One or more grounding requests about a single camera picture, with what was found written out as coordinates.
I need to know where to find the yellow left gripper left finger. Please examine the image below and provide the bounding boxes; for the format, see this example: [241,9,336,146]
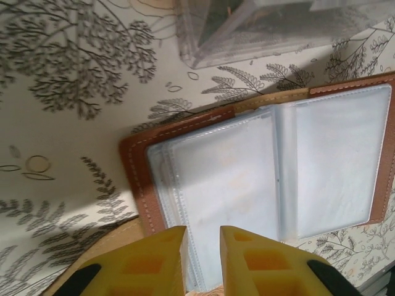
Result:
[65,225,188,296]

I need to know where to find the aluminium table edge rail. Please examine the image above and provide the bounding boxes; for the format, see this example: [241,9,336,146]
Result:
[359,263,395,296]

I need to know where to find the clear plastic box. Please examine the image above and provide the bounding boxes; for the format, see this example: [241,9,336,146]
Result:
[175,0,395,70]

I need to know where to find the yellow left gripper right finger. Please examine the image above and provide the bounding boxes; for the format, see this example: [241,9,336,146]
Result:
[218,224,370,296]

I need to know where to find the brown leather card holder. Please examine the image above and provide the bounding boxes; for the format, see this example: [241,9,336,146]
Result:
[39,72,395,296]

